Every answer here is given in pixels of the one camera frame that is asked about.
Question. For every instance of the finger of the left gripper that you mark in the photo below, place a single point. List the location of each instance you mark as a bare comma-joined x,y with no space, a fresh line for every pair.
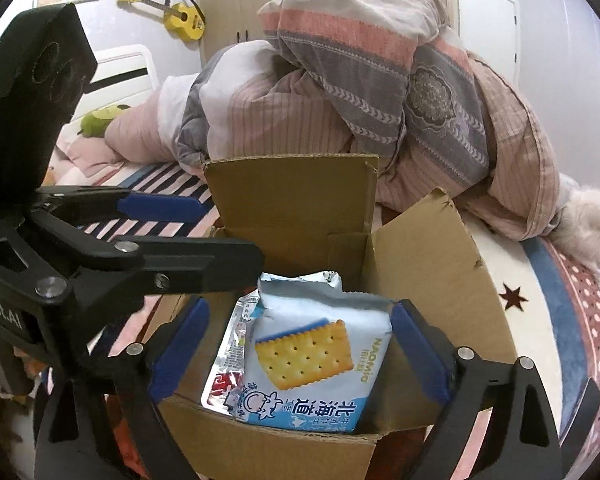
187,265
140,204

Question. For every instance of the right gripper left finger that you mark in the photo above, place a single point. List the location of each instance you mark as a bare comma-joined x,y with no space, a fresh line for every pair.
75,439

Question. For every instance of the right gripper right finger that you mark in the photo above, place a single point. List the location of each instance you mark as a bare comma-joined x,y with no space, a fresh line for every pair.
521,439

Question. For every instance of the white red snack pouch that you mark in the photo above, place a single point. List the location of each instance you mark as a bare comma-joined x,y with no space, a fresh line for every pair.
222,387

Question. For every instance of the blue cracker pack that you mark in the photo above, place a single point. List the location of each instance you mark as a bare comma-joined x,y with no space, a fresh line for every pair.
313,354

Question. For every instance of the green plush toy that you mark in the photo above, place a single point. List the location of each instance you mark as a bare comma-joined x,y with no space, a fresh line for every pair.
95,123

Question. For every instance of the white bed headboard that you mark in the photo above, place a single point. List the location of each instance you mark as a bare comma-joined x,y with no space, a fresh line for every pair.
124,75

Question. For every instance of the striped pink navy blanket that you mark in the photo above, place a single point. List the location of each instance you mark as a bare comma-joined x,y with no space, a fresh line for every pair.
502,298

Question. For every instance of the yellow ukulele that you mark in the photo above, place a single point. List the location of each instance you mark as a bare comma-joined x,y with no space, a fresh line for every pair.
185,19

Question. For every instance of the pink grey rolled duvet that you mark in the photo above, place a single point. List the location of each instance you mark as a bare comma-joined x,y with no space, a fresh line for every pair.
248,101

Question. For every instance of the white fluffy plush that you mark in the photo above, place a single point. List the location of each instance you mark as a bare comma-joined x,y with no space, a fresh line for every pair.
578,230

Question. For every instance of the striped grey pink pillow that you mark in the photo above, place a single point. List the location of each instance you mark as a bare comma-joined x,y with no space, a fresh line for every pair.
397,74

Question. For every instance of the white door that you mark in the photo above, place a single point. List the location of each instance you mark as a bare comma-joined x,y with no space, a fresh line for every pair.
490,28

